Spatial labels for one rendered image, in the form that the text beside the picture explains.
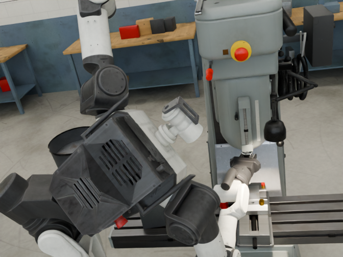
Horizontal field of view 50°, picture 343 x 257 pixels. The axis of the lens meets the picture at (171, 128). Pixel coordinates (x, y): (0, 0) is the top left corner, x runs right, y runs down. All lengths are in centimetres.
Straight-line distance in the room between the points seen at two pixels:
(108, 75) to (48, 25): 524
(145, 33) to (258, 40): 420
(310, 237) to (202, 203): 80
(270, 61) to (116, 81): 52
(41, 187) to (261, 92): 79
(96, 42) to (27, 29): 533
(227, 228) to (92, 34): 77
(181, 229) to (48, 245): 41
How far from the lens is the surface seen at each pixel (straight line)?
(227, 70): 127
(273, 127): 124
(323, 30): 162
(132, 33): 523
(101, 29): 112
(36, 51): 647
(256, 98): 135
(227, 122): 140
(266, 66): 127
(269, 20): 113
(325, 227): 173
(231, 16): 112
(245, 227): 161
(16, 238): 358
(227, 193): 138
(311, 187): 341
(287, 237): 173
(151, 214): 172
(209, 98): 186
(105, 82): 101
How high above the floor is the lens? 211
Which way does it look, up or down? 28 degrees down
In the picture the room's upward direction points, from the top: 10 degrees counter-clockwise
